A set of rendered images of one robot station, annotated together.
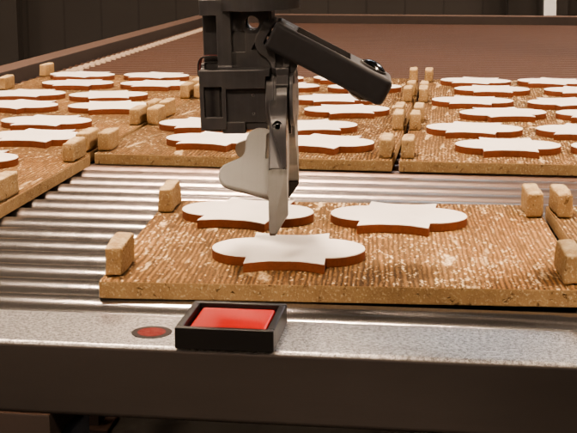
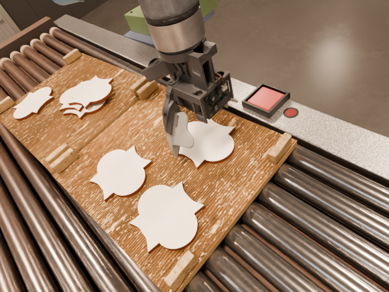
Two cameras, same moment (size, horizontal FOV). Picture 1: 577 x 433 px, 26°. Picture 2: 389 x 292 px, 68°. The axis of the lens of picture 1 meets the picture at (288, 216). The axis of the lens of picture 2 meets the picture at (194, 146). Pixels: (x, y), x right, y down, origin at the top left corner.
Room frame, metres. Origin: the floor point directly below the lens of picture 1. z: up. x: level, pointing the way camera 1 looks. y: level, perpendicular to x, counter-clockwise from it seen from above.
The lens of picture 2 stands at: (1.36, 0.33, 1.38)
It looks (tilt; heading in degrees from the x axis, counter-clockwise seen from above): 47 degrees down; 236
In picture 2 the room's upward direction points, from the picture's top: 23 degrees counter-clockwise
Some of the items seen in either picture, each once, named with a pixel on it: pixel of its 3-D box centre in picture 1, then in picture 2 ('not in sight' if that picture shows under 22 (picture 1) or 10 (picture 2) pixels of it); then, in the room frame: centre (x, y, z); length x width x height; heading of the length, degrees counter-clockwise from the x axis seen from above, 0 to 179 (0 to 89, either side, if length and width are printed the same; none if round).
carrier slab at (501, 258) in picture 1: (345, 246); (163, 161); (1.18, -0.06, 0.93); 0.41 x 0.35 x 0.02; 86
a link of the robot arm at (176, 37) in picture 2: not in sight; (178, 26); (1.10, 0.03, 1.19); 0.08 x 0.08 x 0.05
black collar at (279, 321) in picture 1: (233, 325); (265, 99); (0.94, 0.04, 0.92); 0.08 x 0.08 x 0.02; 82
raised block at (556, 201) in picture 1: (561, 200); (59, 154); (1.30, -0.29, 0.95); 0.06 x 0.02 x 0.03; 176
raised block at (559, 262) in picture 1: (569, 261); (147, 89); (1.04, -0.24, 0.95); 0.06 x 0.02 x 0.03; 176
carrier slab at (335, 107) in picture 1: (293, 104); not in sight; (2.20, -0.01, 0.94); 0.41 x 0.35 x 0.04; 82
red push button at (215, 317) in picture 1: (233, 326); (265, 99); (0.94, 0.04, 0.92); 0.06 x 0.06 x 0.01; 82
